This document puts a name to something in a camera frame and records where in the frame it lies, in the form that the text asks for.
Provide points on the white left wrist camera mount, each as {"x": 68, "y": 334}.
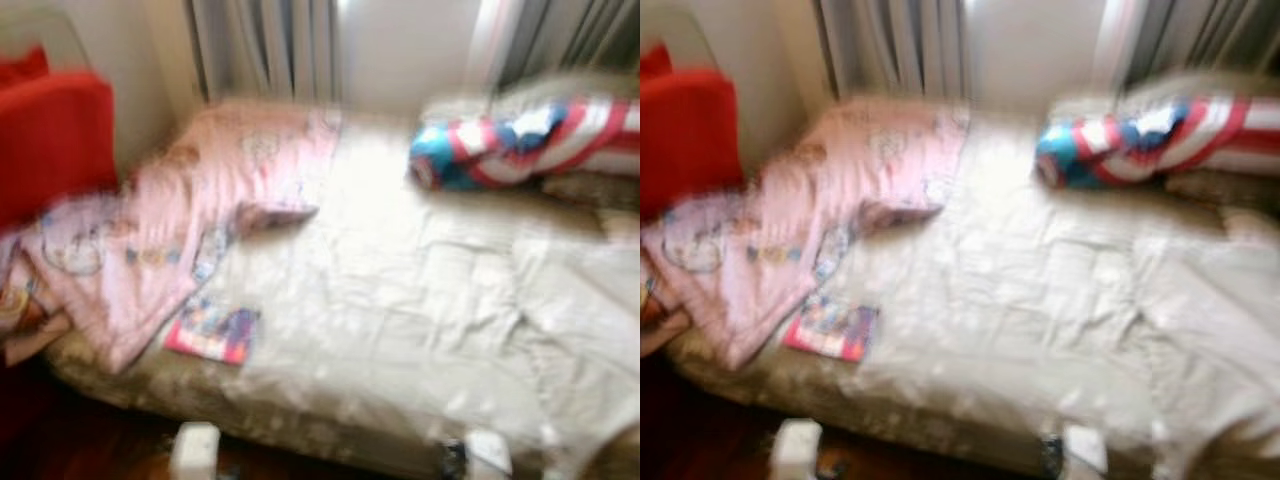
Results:
{"x": 795, "y": 450}
{"x": 195, "y": 450}

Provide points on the grey curved bed frame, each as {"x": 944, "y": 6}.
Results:
{"x": 60, "y": 30}
{"x": 700, "y": 30}

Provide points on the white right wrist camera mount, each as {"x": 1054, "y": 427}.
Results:
{"x": 488, "y": 455}
{"x": 1085, "y": 452}

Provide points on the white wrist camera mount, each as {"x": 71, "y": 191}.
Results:
{"x": 1085, "y": 452}
{"x": 195, "y": 450}
{"x": 488, "y": 455}
{"x": 795, "y": 450}

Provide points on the thin red cushion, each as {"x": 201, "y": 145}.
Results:
{"x": 655, "y": 62}
{"x": 22, "y": 68}

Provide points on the beige floral duvet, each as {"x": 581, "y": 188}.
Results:
{"x": 1210, "y": 330}
{"x": 580, "y": 330}

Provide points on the pink cartoon print quilt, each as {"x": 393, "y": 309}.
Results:
{"x": 830, "y": 180}
{"x": 200, "y": 180}

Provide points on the blue and pink comic book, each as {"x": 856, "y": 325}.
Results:
{"x": 830, "y": 330}
{"x": 212, "y": 335}

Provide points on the red white blue bolster pillow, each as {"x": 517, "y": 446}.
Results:
{"x": 520, "y": 140}
{"x": 1150, "y": 140}

